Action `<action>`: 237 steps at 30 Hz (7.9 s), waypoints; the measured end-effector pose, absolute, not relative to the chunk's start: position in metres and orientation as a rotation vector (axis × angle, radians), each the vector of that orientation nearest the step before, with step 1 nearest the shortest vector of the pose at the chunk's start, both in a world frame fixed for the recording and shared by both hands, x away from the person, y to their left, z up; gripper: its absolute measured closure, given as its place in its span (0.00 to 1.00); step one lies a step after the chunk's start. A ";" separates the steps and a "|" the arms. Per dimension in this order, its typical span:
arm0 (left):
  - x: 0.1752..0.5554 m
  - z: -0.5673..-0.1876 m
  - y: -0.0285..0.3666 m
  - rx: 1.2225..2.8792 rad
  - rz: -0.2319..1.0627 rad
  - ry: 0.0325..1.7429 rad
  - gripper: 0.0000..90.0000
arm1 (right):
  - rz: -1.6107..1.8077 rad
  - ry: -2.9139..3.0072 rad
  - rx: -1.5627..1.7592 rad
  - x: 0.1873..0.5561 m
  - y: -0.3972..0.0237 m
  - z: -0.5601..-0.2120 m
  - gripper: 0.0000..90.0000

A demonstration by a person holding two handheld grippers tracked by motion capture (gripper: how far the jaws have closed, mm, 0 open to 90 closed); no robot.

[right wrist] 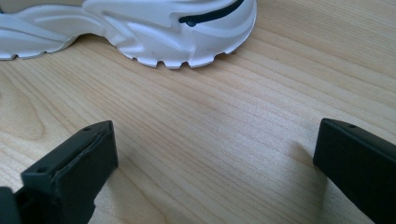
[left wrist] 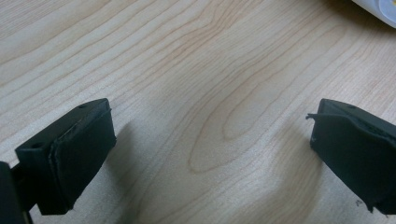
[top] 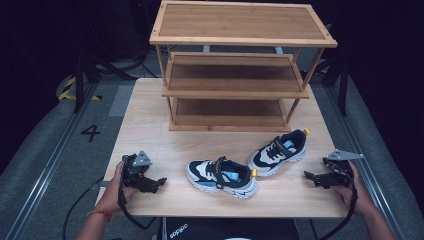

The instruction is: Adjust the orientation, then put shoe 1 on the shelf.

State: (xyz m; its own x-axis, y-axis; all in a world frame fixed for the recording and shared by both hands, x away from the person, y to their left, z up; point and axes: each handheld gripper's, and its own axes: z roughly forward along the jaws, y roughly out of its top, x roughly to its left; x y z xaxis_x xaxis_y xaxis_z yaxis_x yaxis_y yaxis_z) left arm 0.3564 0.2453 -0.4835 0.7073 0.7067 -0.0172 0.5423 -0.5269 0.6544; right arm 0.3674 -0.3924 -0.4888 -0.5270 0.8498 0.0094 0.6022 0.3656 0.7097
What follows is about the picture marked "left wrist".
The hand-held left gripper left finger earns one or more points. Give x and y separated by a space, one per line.
71 155

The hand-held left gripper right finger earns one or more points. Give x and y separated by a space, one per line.
355 149

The white plastic object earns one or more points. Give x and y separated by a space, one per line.
378 8

